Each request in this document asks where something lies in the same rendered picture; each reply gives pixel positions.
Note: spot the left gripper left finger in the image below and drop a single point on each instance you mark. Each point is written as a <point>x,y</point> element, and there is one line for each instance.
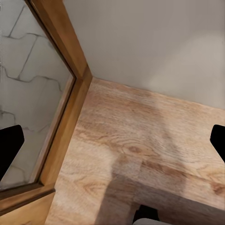
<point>11,140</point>

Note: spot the door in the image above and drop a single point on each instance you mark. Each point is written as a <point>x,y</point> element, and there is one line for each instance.
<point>44,80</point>

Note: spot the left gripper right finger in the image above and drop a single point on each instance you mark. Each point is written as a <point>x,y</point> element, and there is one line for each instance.
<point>217,139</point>

